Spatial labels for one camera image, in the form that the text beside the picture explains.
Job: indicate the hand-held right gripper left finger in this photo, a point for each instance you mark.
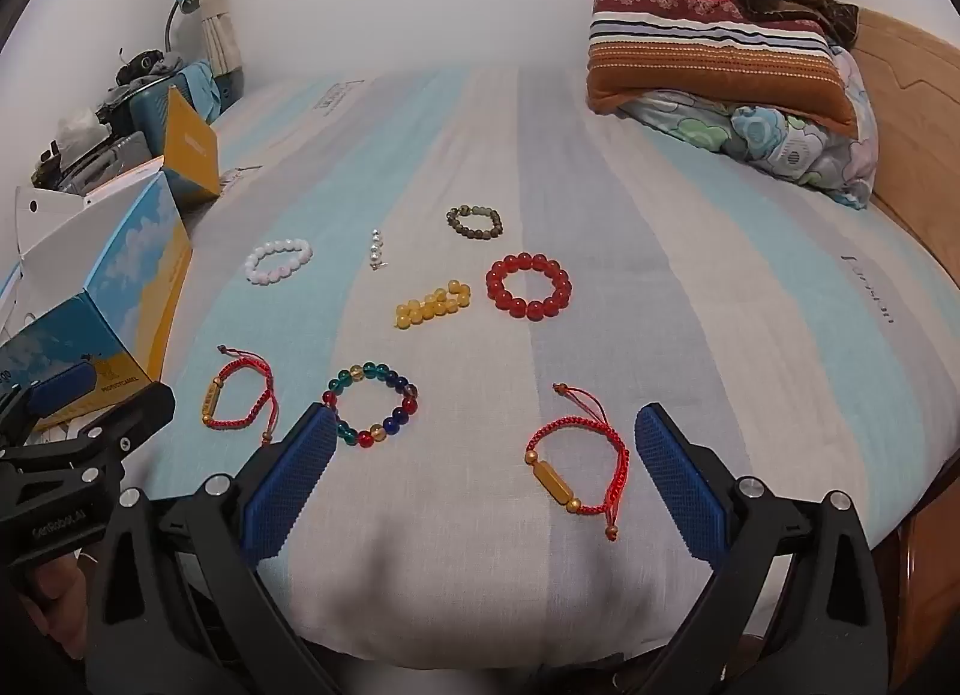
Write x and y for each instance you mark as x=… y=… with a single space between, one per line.
x=289 y=492

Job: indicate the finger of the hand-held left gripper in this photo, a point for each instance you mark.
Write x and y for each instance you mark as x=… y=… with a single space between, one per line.
x=135 y=414
x=64 y=384

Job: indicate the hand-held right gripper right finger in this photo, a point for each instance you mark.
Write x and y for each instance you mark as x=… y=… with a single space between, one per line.
x=682 y=492

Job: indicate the white cardboard box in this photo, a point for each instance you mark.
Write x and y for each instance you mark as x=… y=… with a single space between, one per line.
x=127 y=290

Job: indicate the person's left hand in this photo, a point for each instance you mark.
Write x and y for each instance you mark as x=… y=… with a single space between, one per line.
x=64 y=605

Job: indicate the grey suitcase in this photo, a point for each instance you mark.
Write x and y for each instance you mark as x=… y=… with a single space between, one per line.
x=97 y=158

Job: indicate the teal suitcase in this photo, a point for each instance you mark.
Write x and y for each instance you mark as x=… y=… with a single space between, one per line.
x=161 y=102

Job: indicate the dark clothes pile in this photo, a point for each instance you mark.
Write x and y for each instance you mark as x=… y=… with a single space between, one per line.
x=142 y=65

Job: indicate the floral quilt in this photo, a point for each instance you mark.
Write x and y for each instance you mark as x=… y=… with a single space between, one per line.
x=787 y=140

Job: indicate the wooden headboard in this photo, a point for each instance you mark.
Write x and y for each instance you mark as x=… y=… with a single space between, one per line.
x=911 y=102

